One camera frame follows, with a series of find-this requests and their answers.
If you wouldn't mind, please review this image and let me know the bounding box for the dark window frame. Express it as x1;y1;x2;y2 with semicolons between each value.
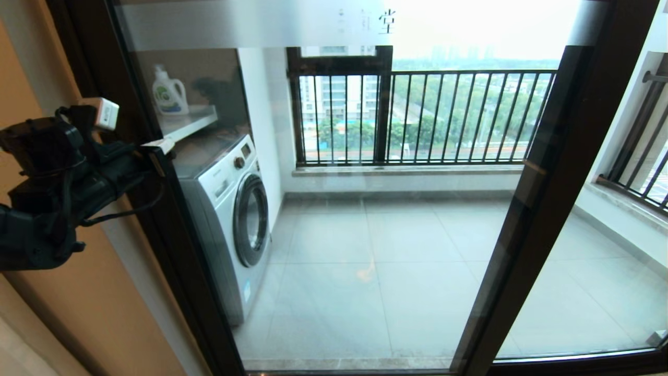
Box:
286;46;395;166

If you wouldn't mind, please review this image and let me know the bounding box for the white left camera plug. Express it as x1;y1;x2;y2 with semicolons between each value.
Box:
94;98;120;131

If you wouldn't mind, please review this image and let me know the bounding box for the black left camera cable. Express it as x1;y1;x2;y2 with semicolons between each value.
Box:
77;172;169;228

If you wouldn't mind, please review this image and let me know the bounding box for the silver front-load washing machine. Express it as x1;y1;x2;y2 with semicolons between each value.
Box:
175;134;273;325

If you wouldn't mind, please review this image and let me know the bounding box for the white cabinet shelf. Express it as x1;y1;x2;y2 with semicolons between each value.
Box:
157;105;220;144

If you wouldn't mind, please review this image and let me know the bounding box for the beige curtain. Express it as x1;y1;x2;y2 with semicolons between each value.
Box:
0;277;89;376

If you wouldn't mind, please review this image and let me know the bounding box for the white laundry detergent bottle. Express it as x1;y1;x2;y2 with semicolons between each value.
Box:
151;65;190;116

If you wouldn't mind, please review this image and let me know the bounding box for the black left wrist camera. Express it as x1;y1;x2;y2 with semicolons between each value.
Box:
0;116;87;175

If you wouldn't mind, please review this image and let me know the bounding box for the built-in laundry cabinet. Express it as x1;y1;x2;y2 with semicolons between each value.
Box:
120;47;254;142

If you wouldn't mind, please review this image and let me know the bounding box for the stone window sill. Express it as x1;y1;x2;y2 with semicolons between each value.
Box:
292;164;525;178

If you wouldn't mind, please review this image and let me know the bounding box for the stone door threshold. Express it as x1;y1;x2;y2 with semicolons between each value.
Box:
243;357;455;370

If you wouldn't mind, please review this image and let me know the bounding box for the dark framed sliding glass door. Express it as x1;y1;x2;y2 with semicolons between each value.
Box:
63;0;663;376

